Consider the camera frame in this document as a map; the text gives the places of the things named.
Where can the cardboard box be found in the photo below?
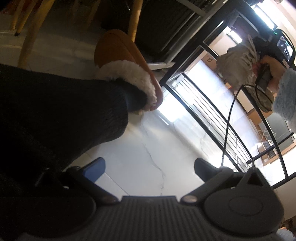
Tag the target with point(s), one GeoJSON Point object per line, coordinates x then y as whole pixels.
{"type": "Point", "coordinates": [210, 61]}

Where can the right hand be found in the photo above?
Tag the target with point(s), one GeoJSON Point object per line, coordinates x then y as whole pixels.
{"type": "Point", "coordinates": [276, 69]}

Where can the black metal shoe rack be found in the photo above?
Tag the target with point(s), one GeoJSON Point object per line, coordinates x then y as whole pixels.
{"type": "Point", "coordinates": [215, 109]}

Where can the brown fleece-lined slipper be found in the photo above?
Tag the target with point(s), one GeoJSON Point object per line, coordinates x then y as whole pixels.
{"type": "Point", "coordinates": [117, 56]}

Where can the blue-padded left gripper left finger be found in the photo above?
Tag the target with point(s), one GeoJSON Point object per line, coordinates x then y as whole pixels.
{"type": "Point", "coordinates": [91, 173]}

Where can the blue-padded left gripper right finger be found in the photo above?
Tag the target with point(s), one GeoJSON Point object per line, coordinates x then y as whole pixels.
{"type": "Point", "coordinates": [214, 179]}

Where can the grey fuzzy sleeve forearm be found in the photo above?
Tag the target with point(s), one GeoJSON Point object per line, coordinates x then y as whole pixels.
{"type": "Point", "coordinates": [285, 101]}

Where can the black trousered leg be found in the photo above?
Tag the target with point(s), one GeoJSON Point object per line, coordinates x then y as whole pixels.
{"type": "Point", "coordinates": [47, 121]}

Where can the cream floral slip-on shoe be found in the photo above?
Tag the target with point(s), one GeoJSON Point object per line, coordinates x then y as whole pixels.
{"type": "Point", "coordinates": [263, 98]}

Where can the white framed radiator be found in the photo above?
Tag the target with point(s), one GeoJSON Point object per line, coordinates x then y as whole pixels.
{"type": "Point", "coordinates": [165, 27]}

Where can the beige chunky sneaker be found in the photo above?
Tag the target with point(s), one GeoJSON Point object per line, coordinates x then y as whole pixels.
{"type": "Point", "coordinates": [236, 66]}

